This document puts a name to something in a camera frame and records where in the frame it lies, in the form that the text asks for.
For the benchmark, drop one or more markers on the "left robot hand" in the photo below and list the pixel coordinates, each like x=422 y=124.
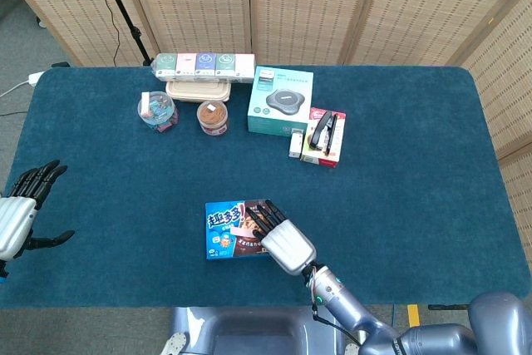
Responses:
x=14 y=222

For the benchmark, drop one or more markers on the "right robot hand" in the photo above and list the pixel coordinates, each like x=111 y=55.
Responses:
x=287 y=247

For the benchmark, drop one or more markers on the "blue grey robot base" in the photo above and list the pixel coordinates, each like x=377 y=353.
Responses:
x=249 y=330

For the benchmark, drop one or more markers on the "blue brown cookie box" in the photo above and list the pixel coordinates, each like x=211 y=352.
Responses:
x=222 y=234

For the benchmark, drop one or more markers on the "small white box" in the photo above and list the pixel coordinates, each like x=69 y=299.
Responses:
x=296 y=145

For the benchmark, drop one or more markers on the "red white cardboard box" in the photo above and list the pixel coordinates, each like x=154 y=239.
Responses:
x=338 y=139

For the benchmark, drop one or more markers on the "teal speaker box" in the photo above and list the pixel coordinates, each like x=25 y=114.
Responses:
x=280 y=101

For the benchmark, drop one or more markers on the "blue table mat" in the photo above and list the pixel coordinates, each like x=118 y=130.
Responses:
x=374 y=188

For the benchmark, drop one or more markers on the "black stapler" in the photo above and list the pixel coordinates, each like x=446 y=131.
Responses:
x=322 y=132

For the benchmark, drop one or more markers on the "white power strip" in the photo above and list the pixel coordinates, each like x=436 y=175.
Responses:
x=34 y=78

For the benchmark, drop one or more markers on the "clear jar with brown contents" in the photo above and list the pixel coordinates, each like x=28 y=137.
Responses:
x=213 y=116

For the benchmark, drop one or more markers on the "beige lidded food container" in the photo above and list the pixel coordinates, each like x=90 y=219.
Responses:
x=195 y=91

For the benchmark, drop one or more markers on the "clear jar of binder clips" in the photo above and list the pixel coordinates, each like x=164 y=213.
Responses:
x=158 y=111

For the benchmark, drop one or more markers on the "long tissue multipack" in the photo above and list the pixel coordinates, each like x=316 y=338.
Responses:
x=203 y=66

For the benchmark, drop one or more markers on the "black tripod stand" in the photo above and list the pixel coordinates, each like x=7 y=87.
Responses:
x=124 y=14

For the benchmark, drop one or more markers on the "bamboo folding screen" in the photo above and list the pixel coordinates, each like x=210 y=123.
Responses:
x=303 y=6

